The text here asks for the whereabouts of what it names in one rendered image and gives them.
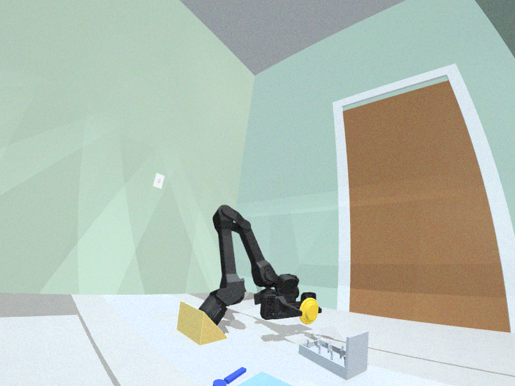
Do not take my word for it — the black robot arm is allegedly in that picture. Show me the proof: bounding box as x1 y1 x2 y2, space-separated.
198 205 299 326

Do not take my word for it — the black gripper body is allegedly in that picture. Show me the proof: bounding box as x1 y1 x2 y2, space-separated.
260 291 316 320

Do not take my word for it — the grey dish rack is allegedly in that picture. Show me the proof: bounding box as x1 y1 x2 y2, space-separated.
299 330 369 380

